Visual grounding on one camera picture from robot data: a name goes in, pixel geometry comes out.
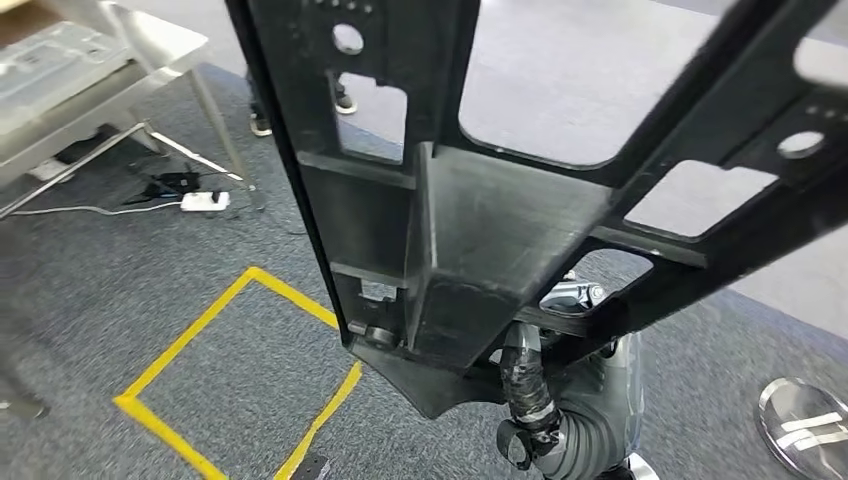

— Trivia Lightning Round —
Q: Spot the long black plastic part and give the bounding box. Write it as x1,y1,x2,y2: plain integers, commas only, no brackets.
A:
223,0,848,423

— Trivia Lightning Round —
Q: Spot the white power strip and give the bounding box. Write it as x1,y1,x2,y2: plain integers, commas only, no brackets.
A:
179,190,232,214

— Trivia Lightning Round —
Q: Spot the white power cable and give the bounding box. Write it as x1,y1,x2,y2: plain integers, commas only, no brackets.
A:
7,200,184,218

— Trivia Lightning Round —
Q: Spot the small white box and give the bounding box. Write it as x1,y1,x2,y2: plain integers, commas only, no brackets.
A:
26,157,75,184

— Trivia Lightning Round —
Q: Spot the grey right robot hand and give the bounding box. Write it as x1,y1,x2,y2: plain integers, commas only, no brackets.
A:
496,280,647,473

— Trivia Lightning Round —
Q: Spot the steel workbench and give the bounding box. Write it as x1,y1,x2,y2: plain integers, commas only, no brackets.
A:
0,0,268,221

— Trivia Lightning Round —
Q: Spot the chrome stanchion post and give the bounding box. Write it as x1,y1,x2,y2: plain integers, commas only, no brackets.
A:
755,376,848,480

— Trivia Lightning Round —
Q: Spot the black power adapter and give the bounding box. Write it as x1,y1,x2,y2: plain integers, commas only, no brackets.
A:
125,170,203,205

